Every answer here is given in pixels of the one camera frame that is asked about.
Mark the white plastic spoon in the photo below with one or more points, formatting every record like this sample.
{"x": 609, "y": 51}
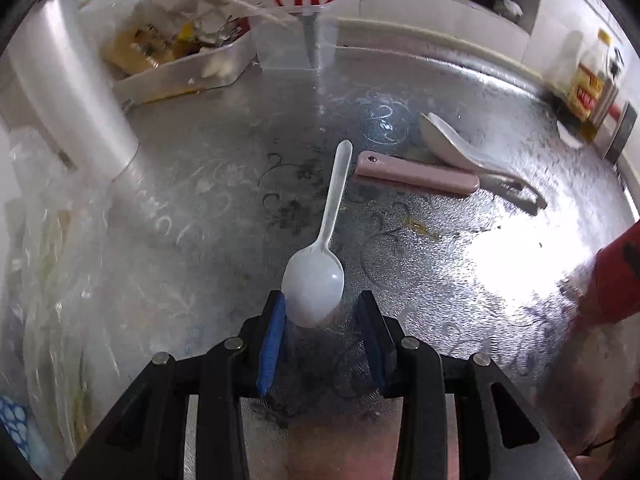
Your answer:
{"x": 312, "y": 280}

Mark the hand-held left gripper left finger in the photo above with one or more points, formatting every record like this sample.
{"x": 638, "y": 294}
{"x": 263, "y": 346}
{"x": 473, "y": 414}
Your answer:
{"x": 270, "y": 345}

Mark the white plain ceramic spoon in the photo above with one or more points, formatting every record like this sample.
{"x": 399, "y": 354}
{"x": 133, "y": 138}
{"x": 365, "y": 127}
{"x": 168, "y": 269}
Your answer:
{"x": 445, "y": 135}

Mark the oil bottle with yellow label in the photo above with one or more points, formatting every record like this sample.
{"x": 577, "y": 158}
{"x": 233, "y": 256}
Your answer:
{"x": 587, "y": 95}

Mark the roll of clear plastic film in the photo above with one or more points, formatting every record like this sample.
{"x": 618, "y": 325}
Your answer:
{"x": 65, "y": 95}

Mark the white plastic tray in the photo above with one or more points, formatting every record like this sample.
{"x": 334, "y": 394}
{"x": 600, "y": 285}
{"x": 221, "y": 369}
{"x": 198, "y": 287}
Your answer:
{"x": 165, "y": 85}

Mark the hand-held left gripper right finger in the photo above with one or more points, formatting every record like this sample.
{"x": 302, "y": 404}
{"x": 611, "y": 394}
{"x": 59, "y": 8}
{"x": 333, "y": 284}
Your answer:
{"x": 372, "y": 345}

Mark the steel oil dispenser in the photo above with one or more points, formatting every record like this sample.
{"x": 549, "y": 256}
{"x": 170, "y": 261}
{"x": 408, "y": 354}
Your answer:
{"x": 618, "y": 62}

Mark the white paper scrap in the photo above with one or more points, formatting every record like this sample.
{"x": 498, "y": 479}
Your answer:
{"x": 569, "y": 135}

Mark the smartphone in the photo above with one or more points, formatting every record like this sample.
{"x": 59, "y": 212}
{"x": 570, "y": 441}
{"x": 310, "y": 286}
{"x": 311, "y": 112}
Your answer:
{"x": 622, "y": 132}

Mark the clear plastic container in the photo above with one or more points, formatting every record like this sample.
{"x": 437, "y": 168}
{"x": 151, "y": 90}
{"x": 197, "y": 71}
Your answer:
{"x": 275, "y": 45}

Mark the clear plastic bag pile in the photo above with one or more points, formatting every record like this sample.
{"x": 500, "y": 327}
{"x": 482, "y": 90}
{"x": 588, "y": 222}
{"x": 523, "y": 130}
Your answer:
{"x": 50, "y": 260}

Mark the blue dotted cloth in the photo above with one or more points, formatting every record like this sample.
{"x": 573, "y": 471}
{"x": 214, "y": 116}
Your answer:
{"x": 12, "y": 420}

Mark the red copper utensil cup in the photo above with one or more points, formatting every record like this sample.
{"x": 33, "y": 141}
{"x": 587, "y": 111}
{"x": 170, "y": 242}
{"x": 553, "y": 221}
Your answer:
{"x": 617, "y": 275}

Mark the yellow snack packet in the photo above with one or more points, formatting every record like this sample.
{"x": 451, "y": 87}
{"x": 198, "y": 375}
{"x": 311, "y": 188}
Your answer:
{"x": 135, "y": 47}

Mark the white tissue wad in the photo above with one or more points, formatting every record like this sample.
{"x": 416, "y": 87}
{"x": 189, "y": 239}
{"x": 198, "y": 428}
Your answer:
{"x": 507, "y": 7}

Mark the wooden skewer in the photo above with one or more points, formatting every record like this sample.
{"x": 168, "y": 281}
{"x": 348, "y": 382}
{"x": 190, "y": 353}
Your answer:
{"x": 250, "y": 9}

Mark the garlic clove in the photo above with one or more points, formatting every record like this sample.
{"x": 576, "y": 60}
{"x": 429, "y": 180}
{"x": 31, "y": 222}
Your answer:
{"x": 217, "y": 66}

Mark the white printed ceramic spoon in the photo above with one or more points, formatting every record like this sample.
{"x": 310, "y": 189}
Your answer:
{"x": 527, "y": 199}

